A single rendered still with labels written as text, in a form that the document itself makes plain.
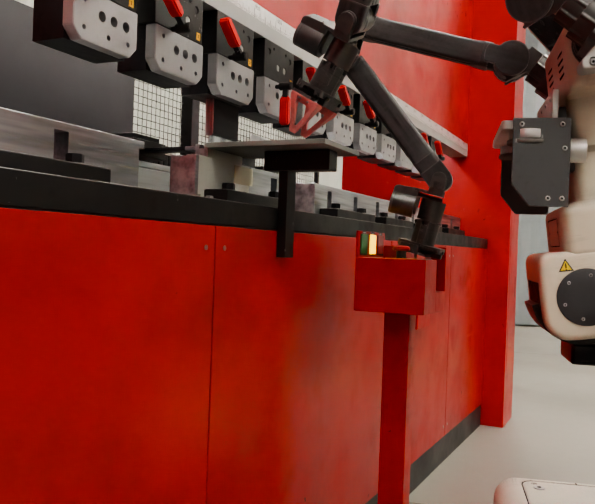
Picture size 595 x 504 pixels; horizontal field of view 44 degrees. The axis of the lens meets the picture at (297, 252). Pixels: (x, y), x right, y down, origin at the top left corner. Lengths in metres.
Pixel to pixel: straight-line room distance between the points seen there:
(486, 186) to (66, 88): 2.18
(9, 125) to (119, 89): 1.05
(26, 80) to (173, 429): 0.98
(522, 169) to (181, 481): 0.80
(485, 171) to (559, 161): 2.18
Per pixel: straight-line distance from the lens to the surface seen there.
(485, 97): 3.63
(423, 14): 2.92
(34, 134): 1.12
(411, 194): 1.73
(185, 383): 1.23
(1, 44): 1.83
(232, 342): 1.34
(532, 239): 8.92
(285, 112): 1.68
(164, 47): 1.36
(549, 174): 1.39
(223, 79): 1.52
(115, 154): 1.25
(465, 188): 3.58
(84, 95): 2.01
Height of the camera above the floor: 0.79
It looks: level
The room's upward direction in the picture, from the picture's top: 2 degrees clockwise
